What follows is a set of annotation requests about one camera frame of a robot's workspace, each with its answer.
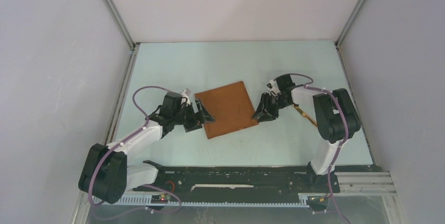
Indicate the orange cloth napkin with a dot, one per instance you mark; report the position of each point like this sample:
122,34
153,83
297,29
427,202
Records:
231,108

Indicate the aluminium frame rail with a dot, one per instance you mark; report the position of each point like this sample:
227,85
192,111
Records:
353,181

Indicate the gold knife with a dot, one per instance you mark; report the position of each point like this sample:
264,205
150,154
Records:
305,115

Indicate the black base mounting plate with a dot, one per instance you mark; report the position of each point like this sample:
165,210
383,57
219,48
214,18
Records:
244,185

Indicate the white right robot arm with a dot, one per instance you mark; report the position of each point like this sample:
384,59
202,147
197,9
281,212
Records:
335,116

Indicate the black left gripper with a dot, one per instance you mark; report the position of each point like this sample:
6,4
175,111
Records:
207,117

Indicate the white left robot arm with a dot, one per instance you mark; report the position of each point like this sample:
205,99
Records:
106,174

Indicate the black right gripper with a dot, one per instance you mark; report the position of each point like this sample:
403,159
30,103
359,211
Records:
270,114

